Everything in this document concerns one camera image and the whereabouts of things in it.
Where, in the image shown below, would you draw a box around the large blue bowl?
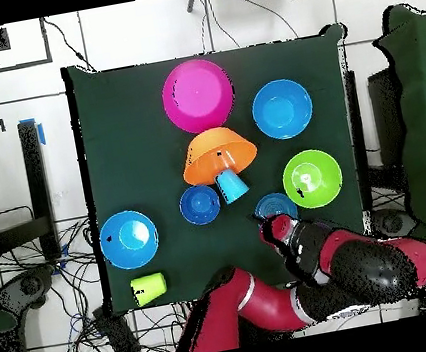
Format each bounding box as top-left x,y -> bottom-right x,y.
94,205 -> 164,274
247,74 -> 318,145

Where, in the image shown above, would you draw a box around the black stand post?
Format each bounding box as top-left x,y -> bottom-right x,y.
0,116 -> 67,271
338,69 -> 380,213

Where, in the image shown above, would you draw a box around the black power strip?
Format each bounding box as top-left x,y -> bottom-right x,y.
90,299 -> 142,352

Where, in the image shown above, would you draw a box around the pink bowl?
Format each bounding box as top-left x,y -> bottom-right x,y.
156,53 -> 241,139

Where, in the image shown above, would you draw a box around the light blue cup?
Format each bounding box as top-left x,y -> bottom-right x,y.
212,164 -> 252,207

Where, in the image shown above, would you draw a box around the black floor cable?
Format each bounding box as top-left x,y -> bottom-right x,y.
41,10 -> 97,80
223,0 -> 300,51

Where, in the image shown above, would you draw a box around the grey chair base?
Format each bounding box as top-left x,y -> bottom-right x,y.
0,264 -> 63,320
369,203 -> 419,243

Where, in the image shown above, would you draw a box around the lime green bowl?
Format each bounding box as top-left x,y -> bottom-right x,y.
277,144 -> 348,213

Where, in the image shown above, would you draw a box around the small light blue bowl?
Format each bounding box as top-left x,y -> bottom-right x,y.
251,188 -> 300,227

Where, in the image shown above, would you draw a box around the tangled floor cables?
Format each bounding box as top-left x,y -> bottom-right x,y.
0,202 -> 200,352

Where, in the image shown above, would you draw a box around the orange bowl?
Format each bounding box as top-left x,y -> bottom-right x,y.
175,120 -> 263,190

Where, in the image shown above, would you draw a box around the small dark blue bowl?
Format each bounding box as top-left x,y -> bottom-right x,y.
176,181 -> 225,229

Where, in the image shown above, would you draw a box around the dark green tablecloth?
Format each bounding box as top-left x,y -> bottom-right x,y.
60,16 -> 391,320

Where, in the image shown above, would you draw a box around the yellow-green cup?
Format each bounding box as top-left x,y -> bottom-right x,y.
127,270 -> 170,309

